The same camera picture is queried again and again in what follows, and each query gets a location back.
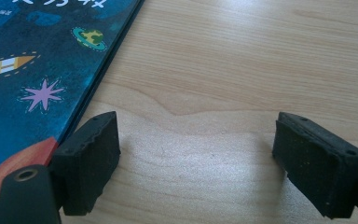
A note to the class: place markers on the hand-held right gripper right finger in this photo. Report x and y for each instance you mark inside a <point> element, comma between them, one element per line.
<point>317,168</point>

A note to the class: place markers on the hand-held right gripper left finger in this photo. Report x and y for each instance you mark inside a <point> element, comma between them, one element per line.
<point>87,168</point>

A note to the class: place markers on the blue space picture book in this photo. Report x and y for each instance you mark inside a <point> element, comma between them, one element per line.
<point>43,62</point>

